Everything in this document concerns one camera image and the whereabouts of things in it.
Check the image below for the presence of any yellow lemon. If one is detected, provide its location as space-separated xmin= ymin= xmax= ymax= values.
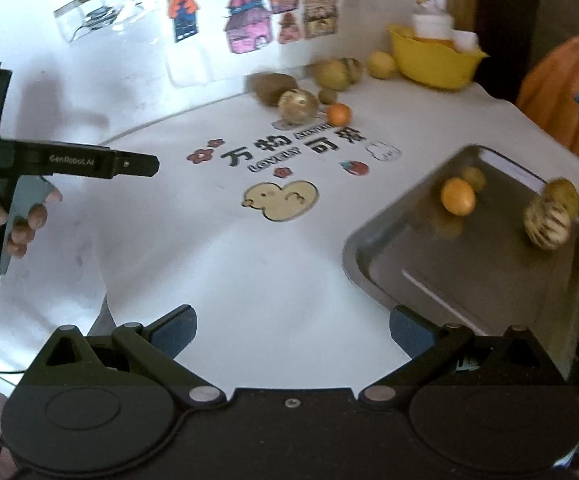
xmin=367 ymin=51 xmax=397 ymax=80

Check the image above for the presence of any dark wooden door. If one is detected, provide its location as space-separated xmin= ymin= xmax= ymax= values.
xmin=469 ymin=0 xmax=579 ymax=91

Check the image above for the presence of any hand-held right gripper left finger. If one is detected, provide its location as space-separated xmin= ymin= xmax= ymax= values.
xmin=40 ymin=304 xmax=228 ymax=408

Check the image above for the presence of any yellow striped melon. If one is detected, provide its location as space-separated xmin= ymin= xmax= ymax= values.
xmin=523 ymin=195 xmax=572 ymax=251

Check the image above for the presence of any yellow flower-shaped bowl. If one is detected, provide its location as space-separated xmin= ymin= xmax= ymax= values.
xmin=388 ymin=24 xmax=489 ymax=91

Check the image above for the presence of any cream striped melon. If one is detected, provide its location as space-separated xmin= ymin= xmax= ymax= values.
xmin=277 ymin=89 xmax=319 ymax=125

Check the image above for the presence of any yellow pear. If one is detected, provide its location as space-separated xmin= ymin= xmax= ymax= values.
xmin=314 ymin=59 xmax=350 ymax=91

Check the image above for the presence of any brown kiwi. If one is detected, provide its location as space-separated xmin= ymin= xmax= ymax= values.
xmin=252 ymin=73 xmax=298 ymax=107

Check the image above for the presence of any small tan round fruit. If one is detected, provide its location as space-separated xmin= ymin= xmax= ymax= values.
xmin=460 ymin=166 xmax=487 ymax=194

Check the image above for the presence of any person's left hand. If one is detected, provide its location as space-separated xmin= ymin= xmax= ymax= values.
xmin=0 ymin=180 xmax=64 ymax=260

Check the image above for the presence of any fan cartoon wall drawing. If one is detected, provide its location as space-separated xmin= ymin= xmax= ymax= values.
xmin=50 ymin=0 xmax=180 ymax=44

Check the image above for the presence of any metal tray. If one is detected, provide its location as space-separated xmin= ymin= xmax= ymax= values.
xmin=343 ymin=144 xmax=579 ymax=376

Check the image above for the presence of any small orange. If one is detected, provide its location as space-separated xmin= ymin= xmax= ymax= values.
xmin=440 ymin=178 xmax=477 ymax=217
xmin=326 ymin=103 xmax=353 ymax=127

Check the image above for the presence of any yellow flower sprig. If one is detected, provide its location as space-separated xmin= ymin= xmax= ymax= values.
xmin=407 ymin=0 xmax=445 ymax=16

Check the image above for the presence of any brown-yellow mango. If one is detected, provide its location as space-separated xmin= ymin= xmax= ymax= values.
xmin=544 ymin=178 xmax=579 ymax=222

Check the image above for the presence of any white paper cup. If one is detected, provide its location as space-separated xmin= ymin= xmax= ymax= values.
xmin=450 ymin=30 xmax=478 ymax=54

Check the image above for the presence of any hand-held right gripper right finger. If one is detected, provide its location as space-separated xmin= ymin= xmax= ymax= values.
xmin=357 ymin=304 xmax=553 ymax=407

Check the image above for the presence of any orange dress door poster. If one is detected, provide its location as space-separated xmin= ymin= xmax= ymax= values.
xmin=517 ymin=0 xmax=579 ymax=177

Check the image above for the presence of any colourful houses wall drawing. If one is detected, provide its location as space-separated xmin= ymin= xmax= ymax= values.
xmin=167 ymin=0 xmax=356 ymax=89

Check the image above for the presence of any white jar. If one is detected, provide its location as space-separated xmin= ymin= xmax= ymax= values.
xmin=412 ymin=12 xmax=455 ymax=41

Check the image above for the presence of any green striped melon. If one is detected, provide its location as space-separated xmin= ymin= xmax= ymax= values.
xmin=342 ymin=57 xmax=364 ymax=85

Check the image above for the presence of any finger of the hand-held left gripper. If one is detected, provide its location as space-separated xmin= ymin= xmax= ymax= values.
xmin=110 ymin=152 xmax=161 ymax=179

